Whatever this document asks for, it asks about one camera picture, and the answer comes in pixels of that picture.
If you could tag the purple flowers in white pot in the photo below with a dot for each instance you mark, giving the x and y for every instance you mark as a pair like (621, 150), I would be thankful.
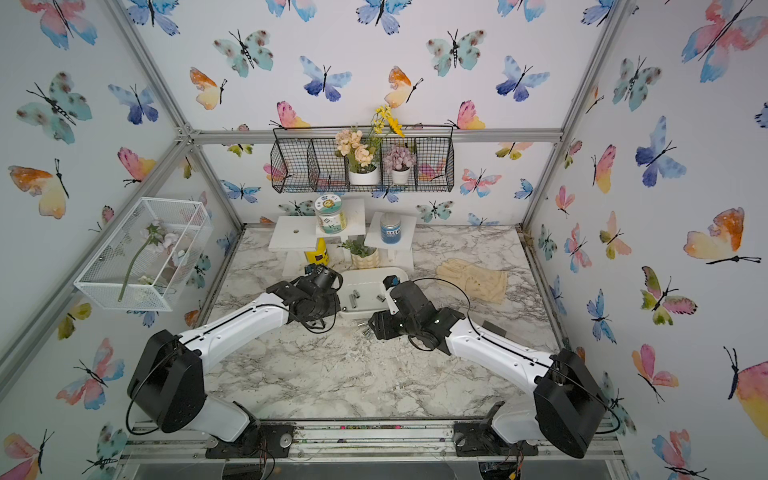
(399, 162)

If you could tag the artificial pink flower stem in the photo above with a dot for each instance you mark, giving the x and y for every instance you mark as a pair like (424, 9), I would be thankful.
(158, 239)

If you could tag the small potted green plant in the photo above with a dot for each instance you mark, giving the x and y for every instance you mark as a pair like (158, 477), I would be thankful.
(362, 256)

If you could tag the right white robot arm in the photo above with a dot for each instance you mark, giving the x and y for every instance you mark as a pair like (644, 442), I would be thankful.
(563, 403)

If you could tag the yellow artificial flower sprig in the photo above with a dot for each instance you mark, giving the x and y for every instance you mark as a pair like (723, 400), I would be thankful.
(384, 121)

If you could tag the aluminium front rail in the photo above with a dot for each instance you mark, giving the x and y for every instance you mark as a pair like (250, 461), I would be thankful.
(334, 441)

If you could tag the white tiered display stand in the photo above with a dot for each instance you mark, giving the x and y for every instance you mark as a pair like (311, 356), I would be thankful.
(296, 235)

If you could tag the long chrome hex socket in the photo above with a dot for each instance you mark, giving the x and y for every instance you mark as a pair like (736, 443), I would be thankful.
(353, 297)

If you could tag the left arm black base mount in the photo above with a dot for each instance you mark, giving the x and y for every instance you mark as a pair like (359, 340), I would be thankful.
(258, 440)

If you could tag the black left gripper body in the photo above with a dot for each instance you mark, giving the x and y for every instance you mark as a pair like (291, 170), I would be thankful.
(327, 304)

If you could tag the black wire wall basket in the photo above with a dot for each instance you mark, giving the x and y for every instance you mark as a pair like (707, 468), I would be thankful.
(303, 160)

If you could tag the peach flowers in white pot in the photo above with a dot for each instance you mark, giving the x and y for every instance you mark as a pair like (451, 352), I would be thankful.
(361, 155)

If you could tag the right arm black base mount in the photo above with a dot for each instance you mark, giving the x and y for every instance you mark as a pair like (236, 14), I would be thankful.
(477, 438)

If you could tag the white mesh wall box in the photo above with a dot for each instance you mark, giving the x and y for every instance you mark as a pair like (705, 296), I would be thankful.
(158, 280)

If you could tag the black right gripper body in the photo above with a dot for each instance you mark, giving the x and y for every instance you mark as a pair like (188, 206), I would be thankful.
(394, 325)

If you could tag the white plastic storage box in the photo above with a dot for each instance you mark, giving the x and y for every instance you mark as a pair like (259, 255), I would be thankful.
(369, 283)

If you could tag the blue can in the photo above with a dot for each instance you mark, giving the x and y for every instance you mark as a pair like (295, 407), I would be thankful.
(390, 228)

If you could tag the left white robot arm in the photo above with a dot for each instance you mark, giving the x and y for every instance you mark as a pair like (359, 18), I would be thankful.
(168, 383)

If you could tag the green lidded white jar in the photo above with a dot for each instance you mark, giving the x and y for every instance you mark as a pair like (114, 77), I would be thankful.
(330, 214)

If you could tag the beige work glove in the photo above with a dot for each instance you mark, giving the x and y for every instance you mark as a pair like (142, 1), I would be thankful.
(478, 282)

